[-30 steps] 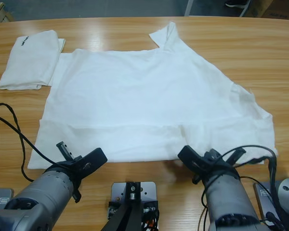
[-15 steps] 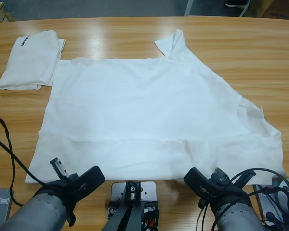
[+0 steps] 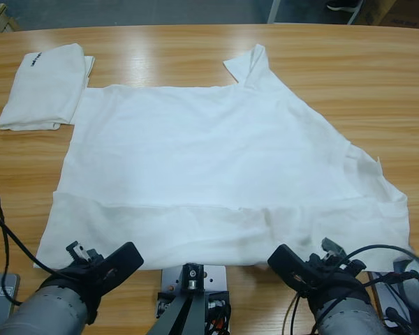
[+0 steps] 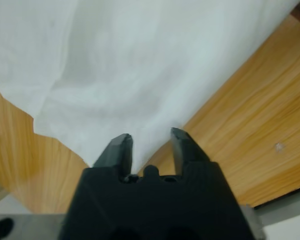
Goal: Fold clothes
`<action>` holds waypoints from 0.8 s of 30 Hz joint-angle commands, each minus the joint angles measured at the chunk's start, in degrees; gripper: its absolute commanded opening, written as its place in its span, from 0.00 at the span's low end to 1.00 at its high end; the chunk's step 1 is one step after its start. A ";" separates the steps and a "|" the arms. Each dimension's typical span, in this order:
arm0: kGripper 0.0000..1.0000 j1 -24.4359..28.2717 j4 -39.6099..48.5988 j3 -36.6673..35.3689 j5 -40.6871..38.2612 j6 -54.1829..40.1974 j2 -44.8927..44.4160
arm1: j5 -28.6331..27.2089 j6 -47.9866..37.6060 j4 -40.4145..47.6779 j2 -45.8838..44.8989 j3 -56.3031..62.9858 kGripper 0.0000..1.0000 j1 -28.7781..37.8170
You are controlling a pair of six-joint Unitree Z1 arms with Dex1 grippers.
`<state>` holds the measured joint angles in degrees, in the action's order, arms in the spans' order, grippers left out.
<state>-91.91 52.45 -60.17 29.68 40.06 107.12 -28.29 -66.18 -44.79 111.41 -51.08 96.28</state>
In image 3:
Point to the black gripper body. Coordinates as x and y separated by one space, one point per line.
335 282
84 279

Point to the white t-shirt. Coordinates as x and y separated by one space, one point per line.
213 157
45 90

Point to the folded white T-shirt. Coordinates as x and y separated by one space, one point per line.
45 90

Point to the white metal table leg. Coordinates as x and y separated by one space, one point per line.
358 12
274 12

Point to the wooden pallet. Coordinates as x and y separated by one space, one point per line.
0 19

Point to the brown cardboard box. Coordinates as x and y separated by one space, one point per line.
398 14

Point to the black shoe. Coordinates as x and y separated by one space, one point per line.
344 5

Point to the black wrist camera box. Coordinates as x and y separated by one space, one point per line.
286 263
124 260

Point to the white block with dark post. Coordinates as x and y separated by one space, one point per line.
214 279

